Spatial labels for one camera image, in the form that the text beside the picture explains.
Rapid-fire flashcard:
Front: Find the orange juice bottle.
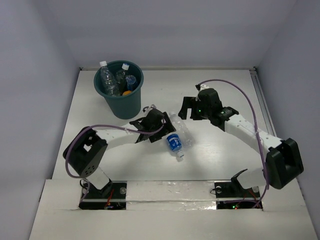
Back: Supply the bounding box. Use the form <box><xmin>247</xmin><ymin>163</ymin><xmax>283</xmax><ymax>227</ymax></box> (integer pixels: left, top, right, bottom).
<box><xmin>122</xmin><ymin>90</ymin><xmax>132</xmax><ymax>96</ymax></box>

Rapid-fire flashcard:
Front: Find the clear crushed bottle white cap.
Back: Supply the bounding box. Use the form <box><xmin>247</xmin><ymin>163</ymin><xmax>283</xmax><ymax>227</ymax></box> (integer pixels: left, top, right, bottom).
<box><xmin>168</xmin><ymin>111</ymin><xmax>195</xmax><ymax>148</ymax></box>

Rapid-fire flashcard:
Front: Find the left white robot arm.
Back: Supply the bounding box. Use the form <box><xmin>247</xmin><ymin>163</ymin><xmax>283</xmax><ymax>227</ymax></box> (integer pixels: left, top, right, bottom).
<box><xmin>62</xmin><ymin>108</ymin><xmax>176</xmax><ymax>198</ymax></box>

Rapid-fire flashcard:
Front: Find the aluminium rail right edge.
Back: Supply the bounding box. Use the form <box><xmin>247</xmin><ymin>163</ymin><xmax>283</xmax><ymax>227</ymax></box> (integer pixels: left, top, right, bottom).
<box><xmin>249</xmin><ymin>67</ymin><xmax>277</xmax><ymax>137</ymax></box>

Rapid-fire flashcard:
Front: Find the dark green plastic bin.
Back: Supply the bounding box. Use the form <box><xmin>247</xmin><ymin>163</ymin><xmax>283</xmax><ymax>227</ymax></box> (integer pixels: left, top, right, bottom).
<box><xmin>93</xmin><ymin>60</ymin><xmax>144</xmax><ymax>120</ymax></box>

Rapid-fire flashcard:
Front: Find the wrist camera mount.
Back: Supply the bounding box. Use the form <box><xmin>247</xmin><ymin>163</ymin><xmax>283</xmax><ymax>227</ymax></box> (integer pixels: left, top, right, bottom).
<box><xmin>142</xmin><ymin>104</ymin><xmax>157</xmax><ymax>114</ymax></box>
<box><xmin>195</xmin><ymin>84</ymin><xmax>209</xmax><ymax>101</ymax></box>

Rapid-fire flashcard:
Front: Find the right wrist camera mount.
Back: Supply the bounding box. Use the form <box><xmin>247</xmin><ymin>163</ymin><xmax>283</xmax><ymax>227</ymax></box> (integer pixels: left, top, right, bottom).
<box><xmin>195</xmin><ymin>84</ymin><xmax>209</xmax><ymax>101</ymax></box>

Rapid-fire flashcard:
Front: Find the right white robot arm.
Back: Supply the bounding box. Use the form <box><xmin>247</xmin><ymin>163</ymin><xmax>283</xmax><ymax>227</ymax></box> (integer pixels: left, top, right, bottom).
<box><xmin>178</xmin><ymin>84</ymin><xmax>304</xmax><ymax>196</ymax></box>

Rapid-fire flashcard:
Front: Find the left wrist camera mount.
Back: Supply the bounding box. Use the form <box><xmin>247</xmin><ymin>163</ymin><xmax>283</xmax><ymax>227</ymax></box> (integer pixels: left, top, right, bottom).
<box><xmin>142</xmin><ymin>104</ymin><xmax>157</xmax><ymax>114</ymax></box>

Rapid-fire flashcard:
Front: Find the clear ribbed bottle white cap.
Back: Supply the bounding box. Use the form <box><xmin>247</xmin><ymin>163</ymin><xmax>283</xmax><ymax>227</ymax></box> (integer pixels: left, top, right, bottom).
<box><xmin>99</xmin><ymin>61</ymin><xmax>121</xmax><ymax>97</ymax></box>

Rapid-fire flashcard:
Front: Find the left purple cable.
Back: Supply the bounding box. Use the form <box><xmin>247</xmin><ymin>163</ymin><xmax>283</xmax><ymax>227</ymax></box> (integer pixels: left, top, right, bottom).
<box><xmin>64</xmin><ymin>106</ymin><xmax>167</xmax><ymax>201</ymax></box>

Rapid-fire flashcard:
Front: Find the silver foil strip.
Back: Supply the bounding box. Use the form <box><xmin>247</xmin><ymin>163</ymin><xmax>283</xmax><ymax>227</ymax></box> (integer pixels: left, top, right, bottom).
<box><xmin>125</xmin><ymin>181</ymin><xmax>217</xmax><ymax>211</ymax></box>

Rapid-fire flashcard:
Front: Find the blue label bottle white cap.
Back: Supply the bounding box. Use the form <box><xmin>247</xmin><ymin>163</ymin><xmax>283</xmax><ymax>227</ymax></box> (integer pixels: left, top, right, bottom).
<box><xmin>165</xmin><ymin>133</ymin><xmax>185</xmax><ymax>162</ymax></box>

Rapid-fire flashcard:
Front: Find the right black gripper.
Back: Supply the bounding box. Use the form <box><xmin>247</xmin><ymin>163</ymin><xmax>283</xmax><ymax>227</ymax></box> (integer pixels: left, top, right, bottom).
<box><xmin>178</xmin><ymin>96</ymin><xmax>212</xmax><ymax>120</ymax></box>

